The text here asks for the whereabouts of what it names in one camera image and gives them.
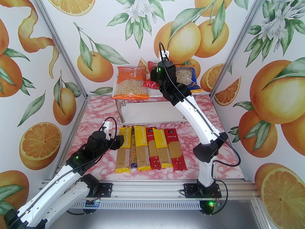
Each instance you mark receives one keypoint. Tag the dark blue spaghetti bag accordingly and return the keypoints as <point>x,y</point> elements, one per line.
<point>133,156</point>

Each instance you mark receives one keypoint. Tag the red macaroni bag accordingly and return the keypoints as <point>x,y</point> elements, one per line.
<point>149,84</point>

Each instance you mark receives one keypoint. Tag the blue pasta bag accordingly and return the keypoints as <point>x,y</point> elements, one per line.
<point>188,76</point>

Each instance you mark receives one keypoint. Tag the orange macaroni bag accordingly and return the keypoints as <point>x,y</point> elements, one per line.
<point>129,85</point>

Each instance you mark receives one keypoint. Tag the red spaghetti bag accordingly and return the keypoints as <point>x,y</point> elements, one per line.
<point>155,161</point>
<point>177,156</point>

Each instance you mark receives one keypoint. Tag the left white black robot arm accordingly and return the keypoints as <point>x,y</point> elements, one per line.
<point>47,189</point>

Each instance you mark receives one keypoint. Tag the white two-tier shelf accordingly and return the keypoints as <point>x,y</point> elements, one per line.
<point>152,113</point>

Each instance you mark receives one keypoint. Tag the pink marble mat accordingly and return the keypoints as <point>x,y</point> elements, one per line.
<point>152,175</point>

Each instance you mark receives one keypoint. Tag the small controller board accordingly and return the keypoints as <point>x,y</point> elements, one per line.
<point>217,204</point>
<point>93,203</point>

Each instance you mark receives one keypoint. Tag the black round clamp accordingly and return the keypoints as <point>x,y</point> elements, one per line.
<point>206,210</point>
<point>87,211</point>

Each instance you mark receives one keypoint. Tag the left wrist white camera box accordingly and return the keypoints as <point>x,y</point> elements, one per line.
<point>106,127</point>

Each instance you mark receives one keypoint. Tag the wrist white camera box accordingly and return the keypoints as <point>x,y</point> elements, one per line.
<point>164,54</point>
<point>106,127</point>

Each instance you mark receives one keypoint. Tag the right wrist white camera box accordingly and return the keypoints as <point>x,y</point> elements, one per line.
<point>164,54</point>

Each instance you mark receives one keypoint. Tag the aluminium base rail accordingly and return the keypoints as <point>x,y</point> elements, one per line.
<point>147,187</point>

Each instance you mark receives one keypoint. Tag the aluminium frame post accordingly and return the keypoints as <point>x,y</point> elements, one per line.
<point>60,42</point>
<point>238,42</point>

